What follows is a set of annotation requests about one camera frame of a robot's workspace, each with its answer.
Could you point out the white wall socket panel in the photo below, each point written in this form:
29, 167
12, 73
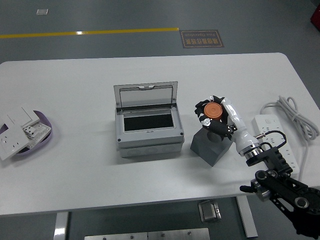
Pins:
10, 145

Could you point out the metal base plate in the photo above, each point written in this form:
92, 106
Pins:
150, 235

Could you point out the grey junction box with lid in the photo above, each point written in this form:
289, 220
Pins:
150, 146

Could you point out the white power strip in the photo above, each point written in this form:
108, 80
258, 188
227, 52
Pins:
265, 122

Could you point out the grey cube with round hole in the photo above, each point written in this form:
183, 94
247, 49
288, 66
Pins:
207, 152

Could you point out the white table leg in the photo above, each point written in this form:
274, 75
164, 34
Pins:
60, 226
247, 217

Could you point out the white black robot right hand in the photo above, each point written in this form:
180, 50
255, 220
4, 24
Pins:
237, 120

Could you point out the brown floor sign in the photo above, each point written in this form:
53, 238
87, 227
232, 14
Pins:
202, 39

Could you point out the purple tray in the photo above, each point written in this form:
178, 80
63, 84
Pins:
37, 148

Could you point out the yellow floor tape line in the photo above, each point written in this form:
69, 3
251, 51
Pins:
100, 32

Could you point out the small white socket module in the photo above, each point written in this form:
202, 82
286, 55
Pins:
29, 130

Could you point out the orange cylinder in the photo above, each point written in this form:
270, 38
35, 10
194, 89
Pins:
212, 110

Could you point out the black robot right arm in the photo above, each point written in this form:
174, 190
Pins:
277, 183

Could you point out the red object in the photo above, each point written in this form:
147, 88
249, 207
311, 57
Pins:
315, 16

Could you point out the silver metal floor box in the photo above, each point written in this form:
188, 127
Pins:
209, 212

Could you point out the white wall switch panel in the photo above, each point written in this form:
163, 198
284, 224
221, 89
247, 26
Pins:
20, 116

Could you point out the small metal floor plate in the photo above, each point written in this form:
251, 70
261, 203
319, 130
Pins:
42, 12

